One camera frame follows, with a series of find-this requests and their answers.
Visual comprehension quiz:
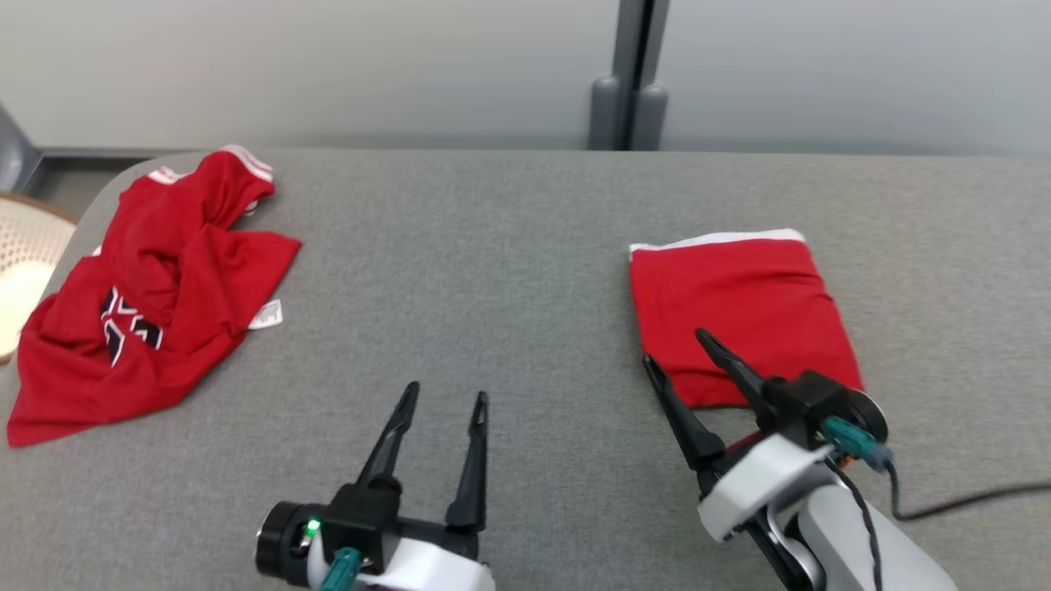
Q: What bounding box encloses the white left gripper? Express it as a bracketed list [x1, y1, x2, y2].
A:
[255, 381, 497, 591]

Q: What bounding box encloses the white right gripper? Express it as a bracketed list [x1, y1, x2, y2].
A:
[642, 328, 890, 544]

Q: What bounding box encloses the red garment with white band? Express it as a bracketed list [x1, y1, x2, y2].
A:
[628, 228, 865, 410]

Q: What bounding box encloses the red jersey with black print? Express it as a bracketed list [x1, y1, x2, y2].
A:
[7, 144, 303, 449]

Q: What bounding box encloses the cream woven laundry basket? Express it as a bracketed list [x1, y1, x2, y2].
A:
[0, 193, 79, 366]

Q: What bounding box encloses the teal left cable plug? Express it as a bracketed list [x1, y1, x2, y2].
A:
[319, 547, 364, 591]

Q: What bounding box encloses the teal cable plug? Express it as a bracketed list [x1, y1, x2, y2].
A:
[821, 415, 896, 474]
[319, 547, 364, 591]

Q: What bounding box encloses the teal right cable plug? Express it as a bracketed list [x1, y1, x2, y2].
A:
[821, 415, 896, 474]

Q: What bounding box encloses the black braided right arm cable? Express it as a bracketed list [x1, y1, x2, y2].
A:
[825, 456, 886, 591]

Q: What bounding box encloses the black right plug cable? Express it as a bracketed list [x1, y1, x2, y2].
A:
[885, 464, 1051, 523]

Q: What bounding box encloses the grey cylindrical post foot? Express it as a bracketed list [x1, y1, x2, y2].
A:
[588, 76, 622, 152]
[632, 82, 669, 152]

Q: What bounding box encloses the grey vertical partition post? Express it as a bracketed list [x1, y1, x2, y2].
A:
[612, 0, 671, 152]

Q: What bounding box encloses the grey skirting rail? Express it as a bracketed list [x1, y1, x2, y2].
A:
[0, 103, 206, 195]

